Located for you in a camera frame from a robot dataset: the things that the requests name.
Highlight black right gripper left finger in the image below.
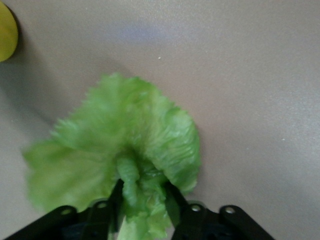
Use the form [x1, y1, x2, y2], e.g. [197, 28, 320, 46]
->
[0, 178, 125, 240]

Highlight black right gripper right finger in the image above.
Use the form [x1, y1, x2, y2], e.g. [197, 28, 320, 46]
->
[163, 182, 276, 240]

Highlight green lettuce leaf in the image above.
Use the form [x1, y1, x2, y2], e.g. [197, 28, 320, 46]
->
[21, 72, 203, 240]

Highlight yellow mustard squeeze bottle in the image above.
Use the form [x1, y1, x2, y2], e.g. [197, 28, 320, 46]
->
[0, 0, 20, 63]

